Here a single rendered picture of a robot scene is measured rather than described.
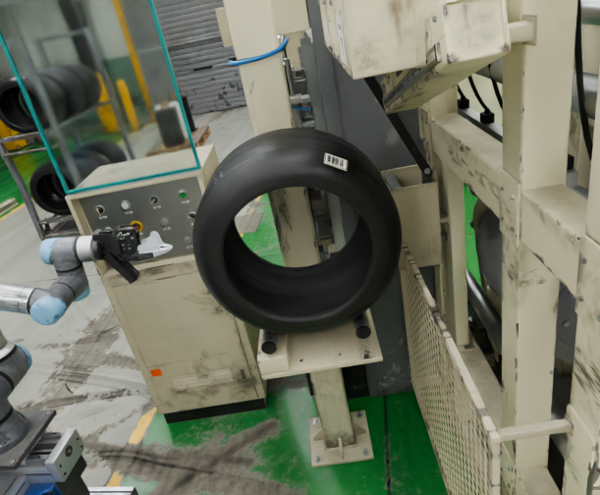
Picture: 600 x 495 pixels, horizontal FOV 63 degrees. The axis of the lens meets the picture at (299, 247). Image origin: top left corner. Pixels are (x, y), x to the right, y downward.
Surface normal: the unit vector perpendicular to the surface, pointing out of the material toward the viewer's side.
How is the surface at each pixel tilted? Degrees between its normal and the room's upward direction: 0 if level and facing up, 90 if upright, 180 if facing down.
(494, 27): 72
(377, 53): 90
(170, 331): 90
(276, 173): 79
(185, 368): 90
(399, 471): 0
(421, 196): 90
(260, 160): 43
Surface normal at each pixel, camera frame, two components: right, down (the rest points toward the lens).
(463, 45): -0.04, 0.16
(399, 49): 0.02, 0.45
